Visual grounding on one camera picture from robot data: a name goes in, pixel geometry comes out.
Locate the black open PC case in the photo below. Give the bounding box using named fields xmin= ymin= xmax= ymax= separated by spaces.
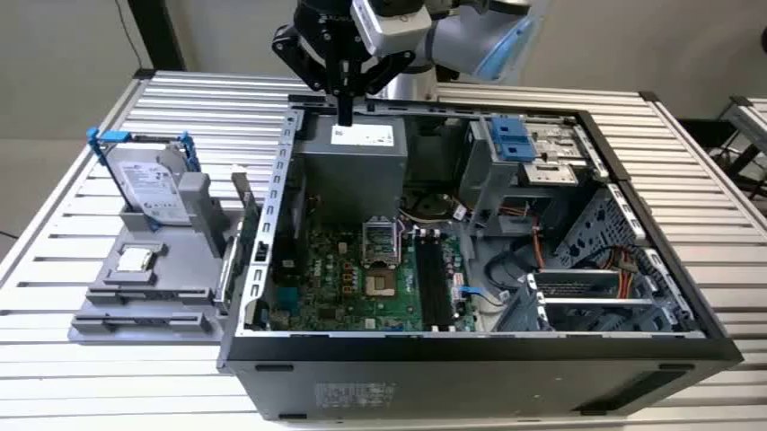
xmin=215 ymin=92 xmax=745 ymax=423

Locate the metal disk bay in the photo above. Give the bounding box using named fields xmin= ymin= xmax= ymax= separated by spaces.
xmin=497 ymin=268 xmax=682 ymax=334

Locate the grey metal drive cage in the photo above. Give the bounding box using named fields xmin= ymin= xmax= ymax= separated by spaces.
xmin=462 ymin=115 xmax=596 ymax=237

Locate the green graphics card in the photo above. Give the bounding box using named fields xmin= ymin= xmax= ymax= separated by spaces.
xmin=217 ymin=163 xmax=265 ymax=315

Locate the grey power supply unit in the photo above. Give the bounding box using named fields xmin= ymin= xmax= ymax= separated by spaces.
xmin=293 ymin=114 xmax=410 ymax=225

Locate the orange wire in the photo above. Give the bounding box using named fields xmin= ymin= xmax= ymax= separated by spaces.
xmin=530 ymin=224 xmax=548 ymax=273

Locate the red yellow wire bundle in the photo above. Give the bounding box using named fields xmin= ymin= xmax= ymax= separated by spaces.
xmin=609 ymin=249 xmax=637 ymax=301

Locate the aluminium side table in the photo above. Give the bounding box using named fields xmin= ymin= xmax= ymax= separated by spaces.
xmin=710 ymin=95 xmax=767 ymax=198

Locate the black metal post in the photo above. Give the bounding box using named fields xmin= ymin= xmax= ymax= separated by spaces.
xmin=127 ymin=0 xmax=187 ymax=73

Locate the wire locking lever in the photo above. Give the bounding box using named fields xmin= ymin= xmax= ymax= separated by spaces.
xmin=395 ymin=223 xmax=415 ymax=270

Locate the grey parts rack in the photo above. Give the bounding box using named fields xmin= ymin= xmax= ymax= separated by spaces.
xmin=67 ymin=172 xmax=245 ymax=346

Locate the metal socket cover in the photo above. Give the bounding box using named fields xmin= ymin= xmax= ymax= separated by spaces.
xmin=362 ymin=216 xmax=402 ymax=266

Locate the RAM slot with white clips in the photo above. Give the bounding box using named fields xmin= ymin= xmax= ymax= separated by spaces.
xmin=437 ymin=227 xmax=456 ymax=332
xmin=423 ymin=227 xmax=442 ymax=332

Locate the silver CPU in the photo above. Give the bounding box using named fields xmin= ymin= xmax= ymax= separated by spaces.
xmin=117 ymin=249 xmax=155 ymax=273

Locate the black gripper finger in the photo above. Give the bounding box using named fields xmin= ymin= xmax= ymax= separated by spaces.
xmin=345 ymin=51 xmax=417 ymax=126
xmin=273 ymin=24 xmax=347 ymax=126

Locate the power supply wire bundle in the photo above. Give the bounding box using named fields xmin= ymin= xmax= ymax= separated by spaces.
xmin=398 ymin=190 xmax=476 ymax=225

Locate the CPU socket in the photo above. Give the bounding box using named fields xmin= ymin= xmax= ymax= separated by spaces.
xmin=365 ymin=267 xmax=401 ymax=300

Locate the blue plastic drive latch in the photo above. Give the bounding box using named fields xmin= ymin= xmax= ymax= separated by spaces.
xmin=489 ymin=117 xmax=538 ymax=165

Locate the hard disk in blue carrier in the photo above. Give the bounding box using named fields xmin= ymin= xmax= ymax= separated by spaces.
xmin=86 ymin=128 xmax=203 ymax=233

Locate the green Dell motherboard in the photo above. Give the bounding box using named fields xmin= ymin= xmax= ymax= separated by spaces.
xmin=269 ymin=224 xmax=481 ymax=334

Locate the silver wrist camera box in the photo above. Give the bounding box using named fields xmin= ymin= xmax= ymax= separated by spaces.
xmin=349 ymin=0 xmax=434 ymax=58

